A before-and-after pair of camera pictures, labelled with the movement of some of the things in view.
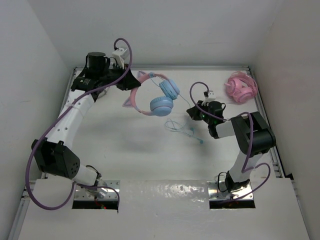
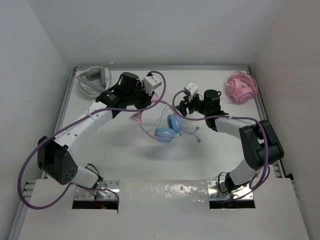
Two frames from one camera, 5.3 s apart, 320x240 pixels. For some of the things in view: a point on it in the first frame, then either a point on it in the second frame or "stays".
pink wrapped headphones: (241, 87) stays
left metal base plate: (81, 193) stays
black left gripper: (127, 82) -> (146, 100)
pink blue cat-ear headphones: (161, 106) -> (174, 125)
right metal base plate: (217, 190) stays
